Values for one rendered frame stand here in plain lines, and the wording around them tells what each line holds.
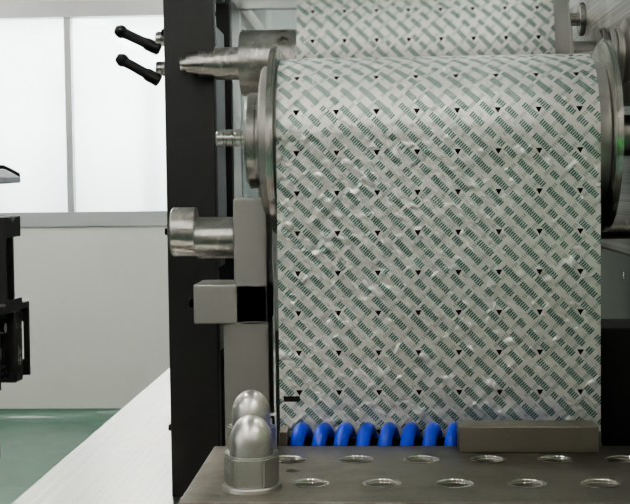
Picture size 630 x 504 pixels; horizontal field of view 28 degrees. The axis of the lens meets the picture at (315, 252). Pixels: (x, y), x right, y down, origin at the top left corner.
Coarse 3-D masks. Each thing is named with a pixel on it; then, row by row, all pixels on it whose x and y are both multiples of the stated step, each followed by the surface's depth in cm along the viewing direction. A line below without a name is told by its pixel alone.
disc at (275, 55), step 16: (272, 48) 95; (272, 64) 93; (272, 80) 92; (272, 96) 91; (272, 112) 91; (272, 128) 91; (272, 144) 91; (272, 160) 91; (272, 176) 92; (272, 192) 92; (272, 208) 93; (272, 224) 95
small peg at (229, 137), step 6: (216, 132) 100; (222, 132) 100; (228, 132) 100; (234, 132) 100; (240, 132) 100; (216, 138) 100; (222, 138) 100; (228, 138) 100; (234, 138) 100; (240, 138) 100; (216, 144) 100; (222, 144) 100; (228, 144) 100; (234, 144) 100; (240, 144) 100
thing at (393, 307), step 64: (512, 192) 91; (576, 192) 91; (320, 256) 92; (384, 256) 92; (448, 256) 92; (512, 256) 91; (576, 256) 91; (320, 320) 92; (384, 320) 92; (448, 320) 92; (512, 320) 92; (576, 320) 91; (320, 384) 93; (384, 384) 92; (448, 384) 92; (512, 384) 92; (576, 384) 92
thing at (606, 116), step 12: (264, 72) 95; (600, 72) 93; (264, 84) 94; (276, 84) 94; (600, 84) 92; (264, 96) 93; (600, 96) 92; (264, 108) 93; (600, 108) 91; (264, 120) 92; (612, 120) 91; (264, 132) 92; (612, 132) 91; (264, 144) 92; (612, 144) 91; (264, 156) 93; (264, 168) 93; (264, 180) 93; (276, 180) 93; (264, 192) 94; (264, 204) 95
